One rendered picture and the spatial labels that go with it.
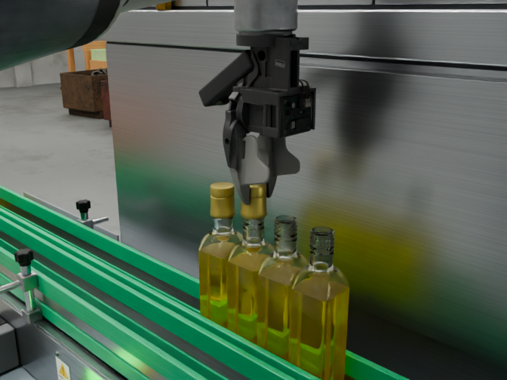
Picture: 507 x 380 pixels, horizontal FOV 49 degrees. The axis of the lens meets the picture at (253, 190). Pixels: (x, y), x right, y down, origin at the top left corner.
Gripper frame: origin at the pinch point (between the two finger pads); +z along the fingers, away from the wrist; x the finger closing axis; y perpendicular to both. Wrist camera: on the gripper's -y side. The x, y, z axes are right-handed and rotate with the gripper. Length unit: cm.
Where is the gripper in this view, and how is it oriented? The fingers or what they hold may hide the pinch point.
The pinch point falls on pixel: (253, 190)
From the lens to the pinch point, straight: 73.8
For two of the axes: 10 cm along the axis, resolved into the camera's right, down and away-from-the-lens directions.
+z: 0.0, 9.5, 3.1
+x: 6.8, -2.3, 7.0
